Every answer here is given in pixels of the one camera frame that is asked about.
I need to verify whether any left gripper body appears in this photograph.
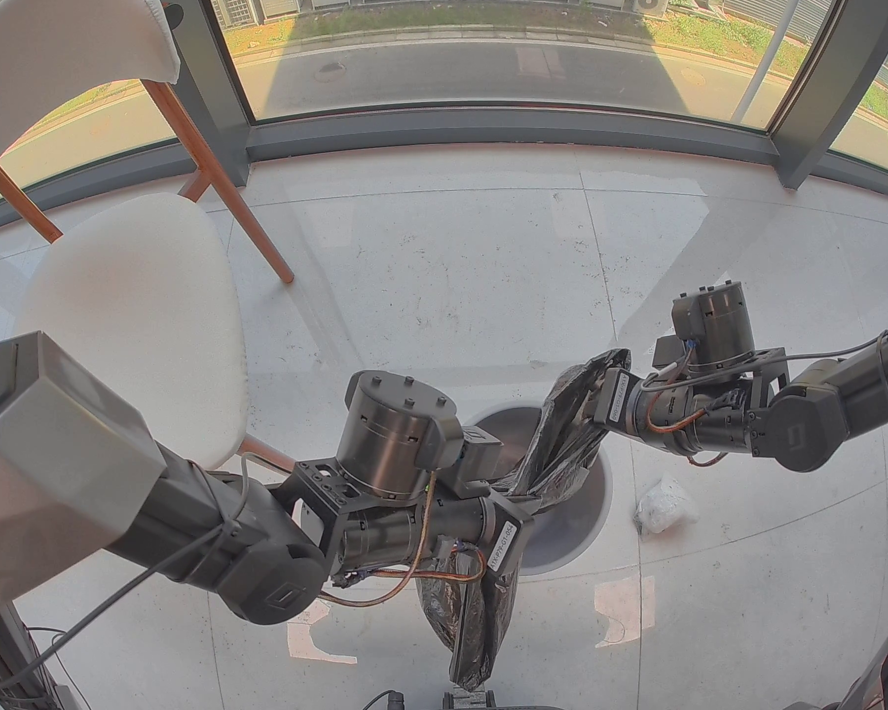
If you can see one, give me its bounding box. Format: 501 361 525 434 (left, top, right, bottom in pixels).
340 489 537 596

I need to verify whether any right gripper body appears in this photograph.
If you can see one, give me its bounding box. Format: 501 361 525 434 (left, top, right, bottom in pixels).
593 367 756 460

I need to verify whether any black plastic bag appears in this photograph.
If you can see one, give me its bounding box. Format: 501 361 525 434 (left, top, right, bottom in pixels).
414 348 633 693

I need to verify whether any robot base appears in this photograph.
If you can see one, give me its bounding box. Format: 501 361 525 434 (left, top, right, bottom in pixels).
359 685 563 710

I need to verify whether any white trash bin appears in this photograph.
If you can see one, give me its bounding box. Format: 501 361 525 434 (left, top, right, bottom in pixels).
459 406 612 576

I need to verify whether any white chair with wooden legs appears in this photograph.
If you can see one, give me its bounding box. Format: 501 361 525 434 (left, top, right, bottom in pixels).
0 0 298 475

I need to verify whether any window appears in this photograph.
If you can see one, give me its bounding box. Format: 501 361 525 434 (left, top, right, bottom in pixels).
0 0 888 241

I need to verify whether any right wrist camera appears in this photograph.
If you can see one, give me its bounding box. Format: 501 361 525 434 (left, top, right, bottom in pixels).
651 333 695 384

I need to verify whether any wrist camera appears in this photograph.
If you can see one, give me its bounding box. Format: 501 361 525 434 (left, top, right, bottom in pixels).
453 426 506 491
651 333 695 384

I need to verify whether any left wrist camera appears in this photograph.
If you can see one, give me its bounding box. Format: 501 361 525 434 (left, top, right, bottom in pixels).
453 426 506 491

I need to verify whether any black cable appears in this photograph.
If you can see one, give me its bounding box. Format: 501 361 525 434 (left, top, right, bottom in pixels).
0 453 250 687

